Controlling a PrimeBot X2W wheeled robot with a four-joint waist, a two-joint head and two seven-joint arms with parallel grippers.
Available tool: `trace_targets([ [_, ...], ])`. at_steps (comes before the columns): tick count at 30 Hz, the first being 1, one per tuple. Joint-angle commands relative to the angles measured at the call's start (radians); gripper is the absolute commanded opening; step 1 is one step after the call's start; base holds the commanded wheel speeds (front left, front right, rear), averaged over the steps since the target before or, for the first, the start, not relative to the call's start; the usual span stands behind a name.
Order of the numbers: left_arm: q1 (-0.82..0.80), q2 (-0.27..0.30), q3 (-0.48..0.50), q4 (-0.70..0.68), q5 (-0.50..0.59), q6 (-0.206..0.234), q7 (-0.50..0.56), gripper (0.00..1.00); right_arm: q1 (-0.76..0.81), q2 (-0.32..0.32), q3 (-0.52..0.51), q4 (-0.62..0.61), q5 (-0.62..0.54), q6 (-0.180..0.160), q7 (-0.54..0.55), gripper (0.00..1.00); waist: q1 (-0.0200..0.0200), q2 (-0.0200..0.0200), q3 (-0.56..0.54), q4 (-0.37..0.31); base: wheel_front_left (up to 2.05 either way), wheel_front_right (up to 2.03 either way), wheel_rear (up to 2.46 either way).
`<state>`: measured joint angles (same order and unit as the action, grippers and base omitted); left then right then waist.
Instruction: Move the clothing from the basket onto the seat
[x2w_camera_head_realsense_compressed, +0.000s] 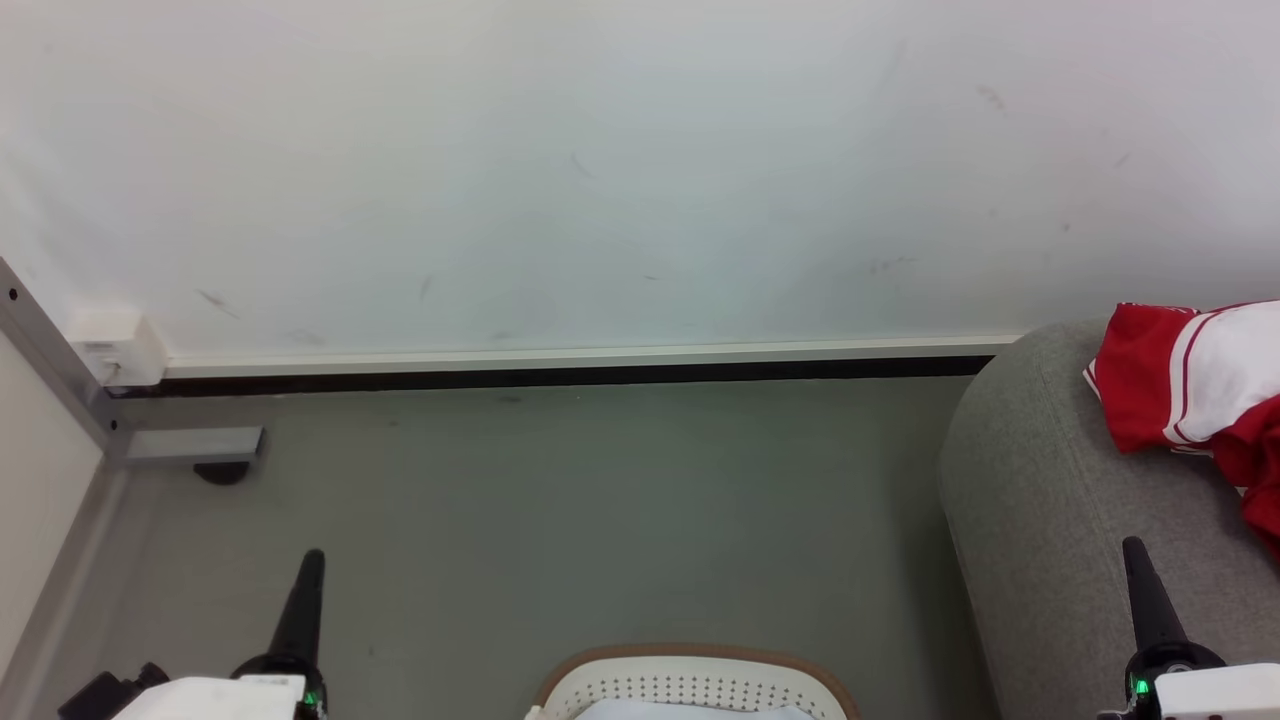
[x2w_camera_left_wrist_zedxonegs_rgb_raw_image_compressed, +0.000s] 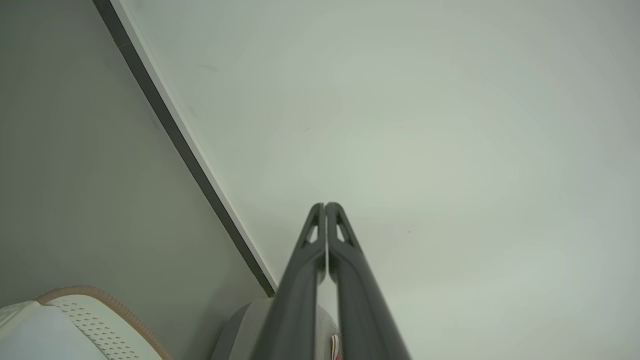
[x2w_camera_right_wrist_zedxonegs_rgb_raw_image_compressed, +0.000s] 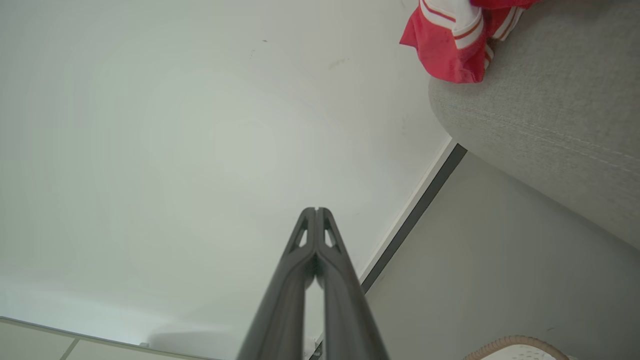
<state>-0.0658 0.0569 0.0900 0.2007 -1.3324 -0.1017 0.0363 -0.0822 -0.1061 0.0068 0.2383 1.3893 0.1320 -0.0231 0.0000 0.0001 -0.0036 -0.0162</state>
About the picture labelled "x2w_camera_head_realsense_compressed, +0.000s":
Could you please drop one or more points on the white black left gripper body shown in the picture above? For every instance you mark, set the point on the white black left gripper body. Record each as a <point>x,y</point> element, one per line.
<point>220,698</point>

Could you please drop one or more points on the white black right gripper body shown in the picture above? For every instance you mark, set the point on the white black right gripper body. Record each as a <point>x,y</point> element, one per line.
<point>1200,692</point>

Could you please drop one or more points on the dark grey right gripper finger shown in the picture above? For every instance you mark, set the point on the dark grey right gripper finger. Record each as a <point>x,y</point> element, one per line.
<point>1150,600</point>

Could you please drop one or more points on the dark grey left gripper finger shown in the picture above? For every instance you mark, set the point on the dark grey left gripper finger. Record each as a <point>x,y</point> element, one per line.
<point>298,610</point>

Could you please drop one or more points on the red and white garment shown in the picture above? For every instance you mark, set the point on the red and white garment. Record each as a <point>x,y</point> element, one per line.
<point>1140,400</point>

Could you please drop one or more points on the white laundry basket brown rim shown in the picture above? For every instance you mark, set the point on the white laundry basket brown rim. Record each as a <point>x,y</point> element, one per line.
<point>690,680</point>

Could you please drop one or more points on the grey fabric sofa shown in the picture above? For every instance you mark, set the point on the grey fabric sofa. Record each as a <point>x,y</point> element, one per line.
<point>1040,500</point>

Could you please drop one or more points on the white and black baseboard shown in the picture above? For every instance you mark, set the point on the white and black baseboard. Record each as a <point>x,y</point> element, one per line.
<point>600,360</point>

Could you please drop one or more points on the pale blue cloth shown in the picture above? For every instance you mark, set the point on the pale blue cloth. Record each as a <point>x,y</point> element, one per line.
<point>690,711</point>

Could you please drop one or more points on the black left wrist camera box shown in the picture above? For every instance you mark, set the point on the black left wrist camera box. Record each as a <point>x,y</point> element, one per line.
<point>105,695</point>

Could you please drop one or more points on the black frame foot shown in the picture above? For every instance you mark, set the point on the black frame foot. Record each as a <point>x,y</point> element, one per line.
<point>222,474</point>

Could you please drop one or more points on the grey metal partition frame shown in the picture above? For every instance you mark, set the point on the grey metal partition frame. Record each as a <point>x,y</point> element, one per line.
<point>190,445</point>

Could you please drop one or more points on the white wall outlet box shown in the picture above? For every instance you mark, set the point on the white wall outlet box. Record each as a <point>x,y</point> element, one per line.
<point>120,348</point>

